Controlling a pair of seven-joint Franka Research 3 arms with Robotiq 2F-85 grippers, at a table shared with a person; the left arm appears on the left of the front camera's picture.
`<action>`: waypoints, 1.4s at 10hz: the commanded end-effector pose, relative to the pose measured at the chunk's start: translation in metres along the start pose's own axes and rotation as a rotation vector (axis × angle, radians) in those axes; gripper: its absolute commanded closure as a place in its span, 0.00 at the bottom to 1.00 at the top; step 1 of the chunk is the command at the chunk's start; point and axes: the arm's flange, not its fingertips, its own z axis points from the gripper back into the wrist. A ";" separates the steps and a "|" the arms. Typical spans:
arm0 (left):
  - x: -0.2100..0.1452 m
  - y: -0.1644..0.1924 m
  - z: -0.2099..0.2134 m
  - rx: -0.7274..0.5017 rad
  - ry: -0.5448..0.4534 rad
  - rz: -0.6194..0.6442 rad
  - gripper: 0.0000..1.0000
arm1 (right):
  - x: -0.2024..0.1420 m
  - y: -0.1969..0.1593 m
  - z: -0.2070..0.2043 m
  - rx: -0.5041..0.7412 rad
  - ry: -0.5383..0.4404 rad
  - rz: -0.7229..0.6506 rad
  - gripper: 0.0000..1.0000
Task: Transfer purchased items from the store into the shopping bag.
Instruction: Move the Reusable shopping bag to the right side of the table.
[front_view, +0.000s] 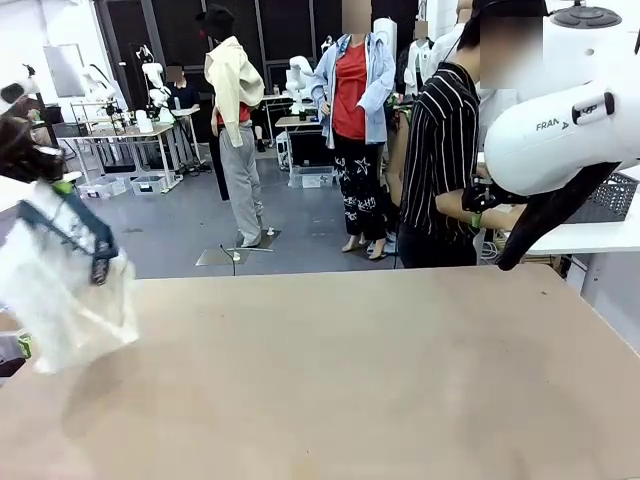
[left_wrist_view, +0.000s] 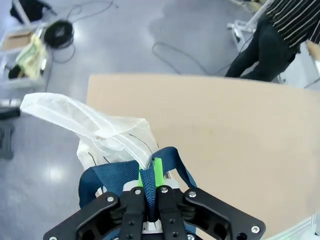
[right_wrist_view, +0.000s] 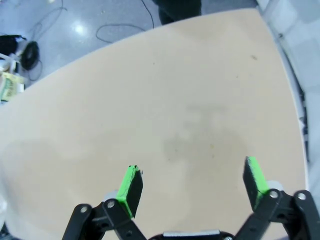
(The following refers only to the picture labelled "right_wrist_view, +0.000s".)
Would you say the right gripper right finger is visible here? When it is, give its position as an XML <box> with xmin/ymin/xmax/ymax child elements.
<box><xmin>234</xmin><ymin>156</ymin><xmax>320</xmax><ymax>240</ymax></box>

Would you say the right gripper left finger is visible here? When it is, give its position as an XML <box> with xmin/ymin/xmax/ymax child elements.
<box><xmin>61</xmin><ymin>164</ymin><xmax>146</xmax><ymax>240</ymax></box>

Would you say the black bag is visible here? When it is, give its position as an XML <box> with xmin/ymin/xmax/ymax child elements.
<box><xmin>0</xmin><ymin>34</ymin><xmax>27</xmax><ymax>54</ymax></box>

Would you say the green printed cardboard box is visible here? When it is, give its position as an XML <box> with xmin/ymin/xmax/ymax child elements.
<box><xmin>0</xmin><ymin>71</ymin><xmax>26</xmax><ymax>103</ymax></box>

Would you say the person in striped shirt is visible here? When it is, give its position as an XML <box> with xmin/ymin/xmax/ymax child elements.
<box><xmin>157</xmin><ymin>0</ymin><xmax>203</xmax><ymax>26</ymax></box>

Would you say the black floor cable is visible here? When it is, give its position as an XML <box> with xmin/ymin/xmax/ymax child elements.
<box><xmin>95</xmin><ymin>0</ymin><xmax>155</xmax><ymax>44</ymax></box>

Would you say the black coiled cable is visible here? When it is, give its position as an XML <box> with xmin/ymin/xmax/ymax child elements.
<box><xmin>20</xmin><ymin>40</ymin><xmax>41</xmax><ymax>71</ymax></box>

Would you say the thin gray floor cable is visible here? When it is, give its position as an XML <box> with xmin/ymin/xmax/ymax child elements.
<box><xmin>24</xmin><ymin>0</ymin><xmax>69</xmax><ymax>45</ymax></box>

